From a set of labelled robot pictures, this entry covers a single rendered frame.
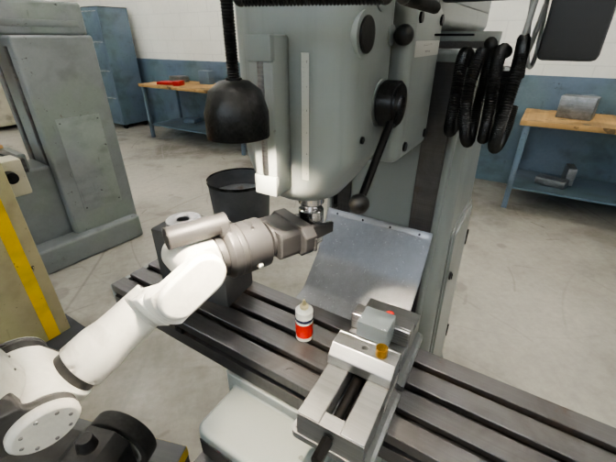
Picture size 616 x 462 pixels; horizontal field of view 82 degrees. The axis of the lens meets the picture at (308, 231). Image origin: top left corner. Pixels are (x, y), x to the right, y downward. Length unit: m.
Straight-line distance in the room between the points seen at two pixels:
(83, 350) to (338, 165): 0.43
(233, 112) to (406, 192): 0.67
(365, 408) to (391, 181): 0.58
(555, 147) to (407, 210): 3.90
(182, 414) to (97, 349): 1.41
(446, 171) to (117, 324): 0.76
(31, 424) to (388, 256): 0.82
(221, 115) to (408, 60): 0.36
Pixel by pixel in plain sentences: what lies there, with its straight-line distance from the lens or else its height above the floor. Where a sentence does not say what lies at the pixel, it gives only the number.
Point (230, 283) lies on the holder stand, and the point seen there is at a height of 0.99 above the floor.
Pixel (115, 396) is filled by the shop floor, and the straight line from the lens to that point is 2.15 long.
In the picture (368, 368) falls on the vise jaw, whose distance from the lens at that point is 0.69.
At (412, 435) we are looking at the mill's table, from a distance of 0.75.
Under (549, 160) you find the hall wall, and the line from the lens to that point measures 4.86.
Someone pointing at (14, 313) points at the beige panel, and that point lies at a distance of 2.42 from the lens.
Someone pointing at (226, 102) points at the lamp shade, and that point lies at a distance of 0.40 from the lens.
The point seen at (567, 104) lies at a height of 1.01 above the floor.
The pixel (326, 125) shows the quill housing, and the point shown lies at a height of 1.44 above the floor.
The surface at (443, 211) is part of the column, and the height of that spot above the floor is 1.15.
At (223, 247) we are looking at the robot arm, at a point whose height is 1.26.
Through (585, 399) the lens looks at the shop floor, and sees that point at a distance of 2.35.
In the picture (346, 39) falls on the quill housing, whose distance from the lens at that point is 0.51.
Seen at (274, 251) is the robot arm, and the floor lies 1.22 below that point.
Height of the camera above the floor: 1.55
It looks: 28 degrees down
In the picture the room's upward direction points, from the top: straight up
